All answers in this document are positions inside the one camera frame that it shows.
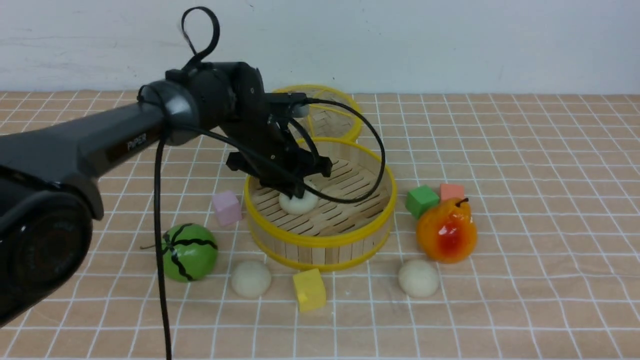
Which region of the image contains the black cable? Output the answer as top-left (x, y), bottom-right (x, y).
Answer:
top-left (136, 6), bottom-right (387, 360)

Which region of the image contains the salmon foam cube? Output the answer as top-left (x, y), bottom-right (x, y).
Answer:
top-left (439, 183), bottom-right (466, 203)

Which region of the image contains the green foam cube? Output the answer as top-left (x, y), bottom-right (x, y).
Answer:
top-left (404, 185), bottom-right (441, 220)

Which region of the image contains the bamboo steamer lid yellow rim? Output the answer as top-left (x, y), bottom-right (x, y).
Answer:
top-left (273, 84), bottom-right (364, 142)

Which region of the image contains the green toy watermelon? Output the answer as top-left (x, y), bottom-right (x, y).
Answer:
top-left (161, 223), bottom-right (218, 283)

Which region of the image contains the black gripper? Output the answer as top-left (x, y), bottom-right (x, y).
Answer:
top-left (220, 64), bottom-right (333, 199)

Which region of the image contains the checkered peach tablecloth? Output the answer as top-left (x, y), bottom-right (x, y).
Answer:
top-left (162, 93), bottom-right (640, 360)

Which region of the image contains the orange toy pear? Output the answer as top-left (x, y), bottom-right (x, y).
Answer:
top-left (416, 197), bottom-right (478, 264)

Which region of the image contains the bamboo steamer tray yellow rim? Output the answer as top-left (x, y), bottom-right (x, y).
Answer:
top-left (244, 137), bottom-right (398, 272)

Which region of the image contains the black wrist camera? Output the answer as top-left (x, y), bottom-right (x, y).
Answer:
top-left (265, 91), bottom-right (310, 118)

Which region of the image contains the pink foam cube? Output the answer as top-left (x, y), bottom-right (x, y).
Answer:
top-left (212, 190), bottom-right (243, 227)

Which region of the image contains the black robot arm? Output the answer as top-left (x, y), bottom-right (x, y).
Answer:
top-left (0, 62), bottom-right (332, 326)

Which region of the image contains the white bun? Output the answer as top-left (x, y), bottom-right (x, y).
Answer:
top-left (278, 187), bottom-right (319, 215)
top-left (397, 259), bottom-right (441, 298)
top-left (230, 260), bottom-right (272, 299)

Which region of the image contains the yellow foam cube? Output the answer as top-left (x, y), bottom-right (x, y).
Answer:
top-left (292, 268), bottom-right (327, 313)

